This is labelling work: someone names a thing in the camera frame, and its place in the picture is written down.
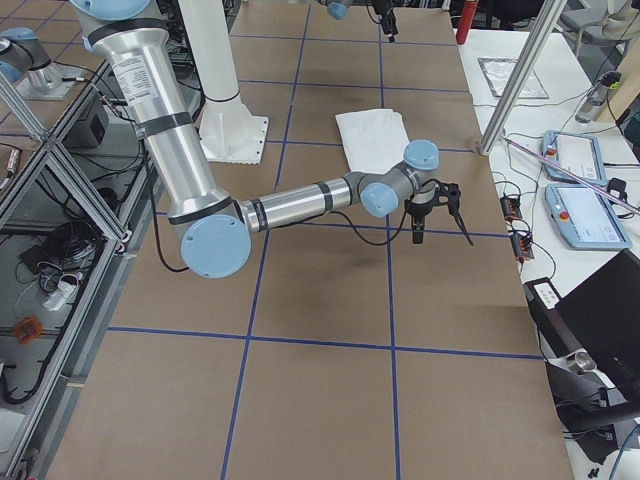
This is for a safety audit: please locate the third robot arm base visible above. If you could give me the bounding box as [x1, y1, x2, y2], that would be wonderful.
[1, 27, 85, 100]

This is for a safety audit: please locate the white power strip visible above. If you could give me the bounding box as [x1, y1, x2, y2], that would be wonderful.
[43, 276, 79, 311]

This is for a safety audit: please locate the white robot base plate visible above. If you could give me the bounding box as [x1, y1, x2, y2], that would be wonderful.
[179, 0, 269, 165]

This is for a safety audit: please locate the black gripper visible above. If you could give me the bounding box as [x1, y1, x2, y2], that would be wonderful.
[372, 0, 397, 42]
[404, 179, 474, 246]

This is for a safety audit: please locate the orange black hub upper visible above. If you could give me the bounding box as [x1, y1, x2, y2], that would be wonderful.
[500, 195, 523, 222]

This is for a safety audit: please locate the red cylinder bottle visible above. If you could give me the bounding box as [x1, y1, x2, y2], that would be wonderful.
[456, 0, 479, 45]

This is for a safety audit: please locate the black laptop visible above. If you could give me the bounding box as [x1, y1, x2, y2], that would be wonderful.
[524, 249, 639, 400]

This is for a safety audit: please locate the silver foil tray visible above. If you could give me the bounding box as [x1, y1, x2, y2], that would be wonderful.
[477, 56, 550, 101]

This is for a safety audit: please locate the blue teach pendant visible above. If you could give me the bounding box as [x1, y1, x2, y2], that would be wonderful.
[541, 130, 608, 187]
[544, 184, 632, 251]

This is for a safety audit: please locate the upper blue teach pendant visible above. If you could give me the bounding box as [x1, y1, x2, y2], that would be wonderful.
[541, 130, 608, 187]

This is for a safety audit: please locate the lower blue teach pendant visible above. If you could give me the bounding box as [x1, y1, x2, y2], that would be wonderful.
[544, 184, 632, 251]

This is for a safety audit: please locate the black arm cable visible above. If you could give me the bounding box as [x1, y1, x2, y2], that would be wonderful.
[149, 164, 416, 274]

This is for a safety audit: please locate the orange black hub lower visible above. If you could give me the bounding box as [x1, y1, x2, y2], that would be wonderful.
[510, 232, 534, 263]

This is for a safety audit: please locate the grey aluminium post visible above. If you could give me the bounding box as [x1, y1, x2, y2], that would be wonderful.
[477, 0, 567, 156]

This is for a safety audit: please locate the orange black hub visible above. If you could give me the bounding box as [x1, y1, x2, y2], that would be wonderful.
[510, 232, 534, 263]
[500, 195, 523, 222]

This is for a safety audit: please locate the white long-sleeve printed shirt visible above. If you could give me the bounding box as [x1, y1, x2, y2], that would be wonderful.
[335, 109, 409, 174]

